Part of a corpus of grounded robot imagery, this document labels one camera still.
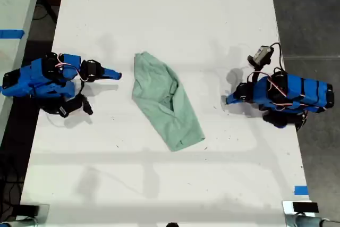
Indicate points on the short blue tape strip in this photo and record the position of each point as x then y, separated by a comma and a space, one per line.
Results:
301, 190

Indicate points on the long blue tape strip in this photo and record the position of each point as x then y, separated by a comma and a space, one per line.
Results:
12, 34

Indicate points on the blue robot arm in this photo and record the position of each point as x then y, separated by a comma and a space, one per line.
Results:
305, 91
26, 80

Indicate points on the white side table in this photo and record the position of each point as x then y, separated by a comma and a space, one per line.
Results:
16, 3

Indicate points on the grey metal pipe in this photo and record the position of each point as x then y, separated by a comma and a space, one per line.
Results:
18, 223
313, 221

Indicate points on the grey gripper camera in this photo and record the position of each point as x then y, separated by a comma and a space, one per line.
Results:
261, 55

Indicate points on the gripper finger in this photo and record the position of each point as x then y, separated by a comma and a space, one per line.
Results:
110, 76
235, 100
111, 71
235, 94

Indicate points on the pale green T-shirt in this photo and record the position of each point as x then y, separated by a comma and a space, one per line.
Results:
159, 83

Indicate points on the small black box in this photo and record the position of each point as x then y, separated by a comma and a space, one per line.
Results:
305, 207
29, 209

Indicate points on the round black knob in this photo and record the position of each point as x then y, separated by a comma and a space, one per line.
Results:
172, 225

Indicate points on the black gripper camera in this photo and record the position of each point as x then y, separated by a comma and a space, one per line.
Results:
74, 106

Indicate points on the black camera stalk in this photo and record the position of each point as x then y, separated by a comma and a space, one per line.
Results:
256, 74

